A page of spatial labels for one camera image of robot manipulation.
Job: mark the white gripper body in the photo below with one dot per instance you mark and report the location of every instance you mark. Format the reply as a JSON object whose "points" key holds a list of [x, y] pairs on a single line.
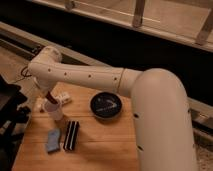
{"points": [[43, 89]]}

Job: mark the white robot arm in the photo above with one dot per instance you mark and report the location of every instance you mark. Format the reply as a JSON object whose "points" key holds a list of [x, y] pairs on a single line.
{"points": [[162, 120]]}

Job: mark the black chair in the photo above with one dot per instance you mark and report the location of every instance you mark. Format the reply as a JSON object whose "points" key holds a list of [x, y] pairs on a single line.
{"points": [[10, 115]]}

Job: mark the black white striped block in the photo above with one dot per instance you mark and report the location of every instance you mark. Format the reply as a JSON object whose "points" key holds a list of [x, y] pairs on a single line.
{"points": [[71, 135]]}

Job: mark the blue sponge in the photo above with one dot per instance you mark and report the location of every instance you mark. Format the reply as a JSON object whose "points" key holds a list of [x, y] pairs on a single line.
{"points": [[53, 141]]}

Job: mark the black round bowl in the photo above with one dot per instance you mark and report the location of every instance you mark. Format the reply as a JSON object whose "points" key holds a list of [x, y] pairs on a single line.
{"points": [[105, 105]]}

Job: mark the wooden railing frame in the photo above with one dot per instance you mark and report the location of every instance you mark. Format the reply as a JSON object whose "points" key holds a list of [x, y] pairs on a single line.
{"points": [[188, 22]]}

